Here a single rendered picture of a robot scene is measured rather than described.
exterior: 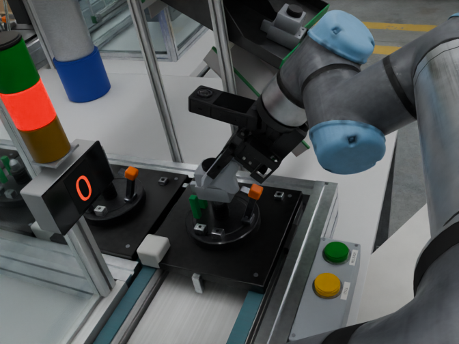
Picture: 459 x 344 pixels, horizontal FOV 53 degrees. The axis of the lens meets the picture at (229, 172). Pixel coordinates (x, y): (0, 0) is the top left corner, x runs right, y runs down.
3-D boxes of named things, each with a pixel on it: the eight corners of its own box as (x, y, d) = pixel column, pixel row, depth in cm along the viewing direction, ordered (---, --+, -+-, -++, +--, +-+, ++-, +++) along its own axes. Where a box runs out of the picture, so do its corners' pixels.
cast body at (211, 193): (239, 187, 82) (231, 155, 78) (230, 203, 79) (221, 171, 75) (198, 183, 85) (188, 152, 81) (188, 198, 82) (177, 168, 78)
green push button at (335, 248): (350, 250, 79) (350, 243, 78) (345, 268, 76) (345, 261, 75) (327, 246, 80) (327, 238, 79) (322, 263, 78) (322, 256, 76)
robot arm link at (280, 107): (268, 84, 59) (287, 56, 64) (251, 106, 62) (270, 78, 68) (314, 119, 60) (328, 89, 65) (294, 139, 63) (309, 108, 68)
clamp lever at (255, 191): (254, 214, 83) (263, 186, 78) (251, 222, 82) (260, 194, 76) (236, 206, 84) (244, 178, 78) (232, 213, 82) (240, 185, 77)
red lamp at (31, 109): (64, 110, 58) (49, 75, 55) (38, 132, 54) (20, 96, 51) (34, 108, 60) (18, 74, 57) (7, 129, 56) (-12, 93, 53)
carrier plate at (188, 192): (302, 198, 91) (302, 190, 90) (264, 294, 75) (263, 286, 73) (196, 182, 101) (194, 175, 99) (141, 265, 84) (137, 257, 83)
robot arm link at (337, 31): (335, 42, 50) (320, -6, 54) (280, 105, 58) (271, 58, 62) (388, 64, 53) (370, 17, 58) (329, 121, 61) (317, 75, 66)
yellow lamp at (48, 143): (78, 142, 61) (65, 111, 58) (54, 166, 57) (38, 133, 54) (49, 139, 63) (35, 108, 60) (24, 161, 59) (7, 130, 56)
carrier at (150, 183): (190, 181, 101) (177, 134, 93) (134, 263, 84) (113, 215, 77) (102, 168, 110) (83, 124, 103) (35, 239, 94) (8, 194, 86)
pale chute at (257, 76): (321, 124, 104) (334, 115, 101) (296, 158, 96) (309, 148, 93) (235, 34, 102) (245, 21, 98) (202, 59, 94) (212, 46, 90)
